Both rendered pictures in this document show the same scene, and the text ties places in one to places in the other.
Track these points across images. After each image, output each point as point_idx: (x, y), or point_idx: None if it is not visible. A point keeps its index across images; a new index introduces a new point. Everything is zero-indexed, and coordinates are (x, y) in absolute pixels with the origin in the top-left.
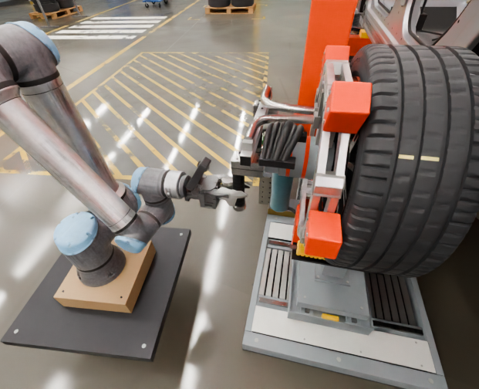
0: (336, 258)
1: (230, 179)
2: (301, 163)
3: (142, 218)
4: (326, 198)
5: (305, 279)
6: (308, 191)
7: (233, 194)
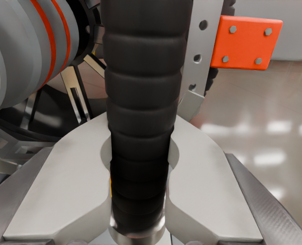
0: (210, 87)
1: (63, 165)
2: (58, 17)
3: None
4: (44, 131)
5: (110, 236)
6: (13, 150)
7: (206, 135)
